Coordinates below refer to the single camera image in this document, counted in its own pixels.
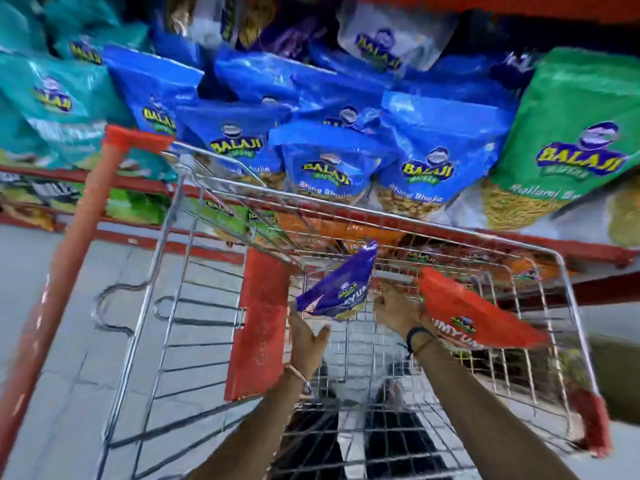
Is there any person's left hand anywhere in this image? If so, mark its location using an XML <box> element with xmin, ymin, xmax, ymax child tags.
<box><xmin>287</xmin><ymin>302</ymin><xmax>332</xmax><ymax>383</ymax></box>

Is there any person's right hand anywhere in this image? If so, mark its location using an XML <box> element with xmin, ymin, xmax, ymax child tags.
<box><xmin>373</xmin><ymin>284</ymin><xmax>434</xmax><ymax>342</ymax></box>

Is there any orange snack packet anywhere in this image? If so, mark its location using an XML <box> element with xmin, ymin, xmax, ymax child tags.
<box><xmin>416</xmin><ymin>267</ymin><xmax>549</xmax><ymax>351</ymax></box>

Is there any person's left forearm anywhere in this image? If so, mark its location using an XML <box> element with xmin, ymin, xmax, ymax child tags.
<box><xmin>187</xmin><ymin>367</ymin><xmax>313</xmax><ymax>480</ymax></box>

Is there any person's right forearm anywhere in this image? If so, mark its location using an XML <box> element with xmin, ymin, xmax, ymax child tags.
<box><xmin>407</xmin><ymin>327</ymin><xmax>583</xmax><ymax>480</ymax></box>

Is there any thin metal wrist bangle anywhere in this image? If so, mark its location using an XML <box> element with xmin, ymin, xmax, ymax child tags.
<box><xmin>282</xmin><ymin>364</ymin><xmax>314</xmax><ymax>398</ymax></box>

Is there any dark thread wrist band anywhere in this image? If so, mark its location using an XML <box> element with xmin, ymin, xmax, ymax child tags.
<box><xmin>404</xmin><ymin>326</ymin><xmax>439</xmax><ymax>360</ymax></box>

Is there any purple snack packet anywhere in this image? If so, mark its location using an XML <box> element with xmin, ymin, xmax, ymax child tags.
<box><xmin>296</xmin><ymin>240</ymin><xmax>379</xmax><ymax>321</ymax></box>

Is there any red plastic cart seat flap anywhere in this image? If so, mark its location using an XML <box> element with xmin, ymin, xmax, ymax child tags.
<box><xmin>223</xmin><ymin>247</ymin><xmax>296</xmax><ymax>401</ymax></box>

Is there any row of small orange packets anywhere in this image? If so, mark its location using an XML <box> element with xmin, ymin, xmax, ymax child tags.
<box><xmin>272</xmin><ymin>212</ymin><xmax>576</xmax><ymax>295</ymax></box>

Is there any person's left leg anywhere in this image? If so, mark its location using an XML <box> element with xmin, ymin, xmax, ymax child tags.
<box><xmin>270</xmin><ymin>362</ymin><xmax>346</xmax><ymax>480</ymax></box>

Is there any person's leg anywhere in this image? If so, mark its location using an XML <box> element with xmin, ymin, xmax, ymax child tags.
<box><xmin>364</xmin><ymin>362</ymin><xmax>451</xmax><ymax>480</ymax></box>
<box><xmin>270</xmin><ymin>362</ymin><xmax>346</xmax><ymax>480</ymax></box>

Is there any person's right leg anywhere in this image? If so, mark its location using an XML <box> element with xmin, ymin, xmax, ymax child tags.
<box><xmin>364</xmin><ymin>362</ymin><xmax>451</xmax><ymax>480</ymax></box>

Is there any red metal shelf rack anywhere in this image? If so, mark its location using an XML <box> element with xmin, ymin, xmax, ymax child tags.
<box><xmin>0</xmin><ymin>0</ymin><xmax>640</xmax><ymax>311</ymax></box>

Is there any pile of blue snack packets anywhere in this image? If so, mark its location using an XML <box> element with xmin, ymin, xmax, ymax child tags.
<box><xmin>102</xmin><ymin>22</ymin><xmax>518</xmax><ymax>220</ymax></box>

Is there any row of small green packets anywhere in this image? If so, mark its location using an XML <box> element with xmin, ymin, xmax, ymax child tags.
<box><xmin>50</xmin><ymin>187</ymin><xmax>296</xmax><ymax>248</ymax></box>

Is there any large green snack packet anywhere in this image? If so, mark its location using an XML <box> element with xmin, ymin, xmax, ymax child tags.
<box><xmin>481</xmin><ymin>47</ymin><xmax>640</xmax><ymax>231</ymax></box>

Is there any white snack packet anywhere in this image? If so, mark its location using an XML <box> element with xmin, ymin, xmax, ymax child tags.
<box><xmin>336</xmin><ymin>0</ymin><xmax>461</xmax><ymax>73</ymax></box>

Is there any yellow clear snack packet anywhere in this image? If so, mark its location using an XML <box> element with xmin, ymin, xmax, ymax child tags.
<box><xmin>220</xmin><ymin>0</ymin><xmax>278</xmax><ymax>49</ymax></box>

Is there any dark snack packet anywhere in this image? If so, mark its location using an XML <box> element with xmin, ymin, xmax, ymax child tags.
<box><xmin>0</xmin><ymin>171</ymin><xmax>83</xmax><ymax>231</ymax></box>

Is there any pile of teal snack packets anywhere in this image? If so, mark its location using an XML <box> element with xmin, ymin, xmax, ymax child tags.
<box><xmin>0</xmin><ymin>0</ymin><xmax>178</xmax><ymax>181</ymax></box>

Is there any silver wire shopping cart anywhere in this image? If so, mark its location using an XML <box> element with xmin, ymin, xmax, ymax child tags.
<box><xmin>0</xmin><ymin>126</ymin><xmax>613</xmax><ymax>480</ymax></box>

